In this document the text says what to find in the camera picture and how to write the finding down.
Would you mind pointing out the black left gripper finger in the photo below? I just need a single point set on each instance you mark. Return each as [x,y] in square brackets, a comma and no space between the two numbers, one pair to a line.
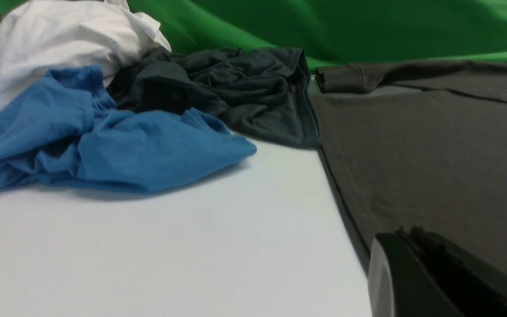
[423,274]

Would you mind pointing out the gray long-sleeved shirt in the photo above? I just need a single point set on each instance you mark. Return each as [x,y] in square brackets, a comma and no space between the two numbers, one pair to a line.
[419,143]

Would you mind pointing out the dark teal crumpled shirt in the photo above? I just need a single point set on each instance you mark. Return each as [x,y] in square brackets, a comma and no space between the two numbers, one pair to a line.
[263,93]

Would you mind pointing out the blue crumpled shirt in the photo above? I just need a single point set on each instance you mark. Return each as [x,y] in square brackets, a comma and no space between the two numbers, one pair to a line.
[65,130]

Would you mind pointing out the green backdrop cloth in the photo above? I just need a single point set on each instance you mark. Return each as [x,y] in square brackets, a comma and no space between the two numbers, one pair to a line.
[336,32]

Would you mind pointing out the white crumpled cloth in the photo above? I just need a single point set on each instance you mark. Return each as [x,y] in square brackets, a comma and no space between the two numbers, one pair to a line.
[40,35]

